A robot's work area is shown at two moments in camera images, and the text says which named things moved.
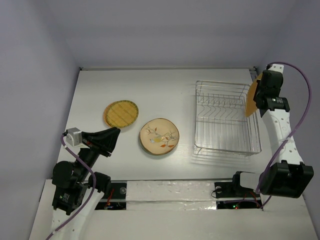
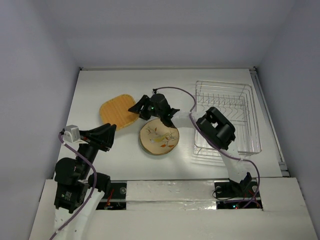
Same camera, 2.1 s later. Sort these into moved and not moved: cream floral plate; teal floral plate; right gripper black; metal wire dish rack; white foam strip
Moved: right gripper black
Not moved: white foam strip; teal floral plate; cream floral plate; metal wire dish rack
